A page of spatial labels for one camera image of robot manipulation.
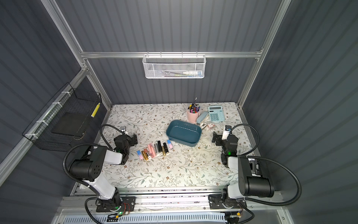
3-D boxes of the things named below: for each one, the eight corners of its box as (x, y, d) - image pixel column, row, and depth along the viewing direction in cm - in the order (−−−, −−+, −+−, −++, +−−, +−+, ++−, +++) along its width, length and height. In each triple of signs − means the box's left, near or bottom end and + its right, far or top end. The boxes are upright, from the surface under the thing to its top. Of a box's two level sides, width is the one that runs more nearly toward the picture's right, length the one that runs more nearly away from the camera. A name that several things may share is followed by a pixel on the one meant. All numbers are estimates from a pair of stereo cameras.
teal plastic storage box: (165, 146, 98) (165, 142, 93) (167, 124, 110) (167, 119, 106) (201, 146, 97) (202, 142, 93) (199, 124, 110) (200, 119, 106)
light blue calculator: (210, 121, 111) (211, 119, 109) (208, 107, 121) (208, 105, 119) (224, 121, 111) (225, 119, 109) (220, 107, 121) (221, 105, 119)
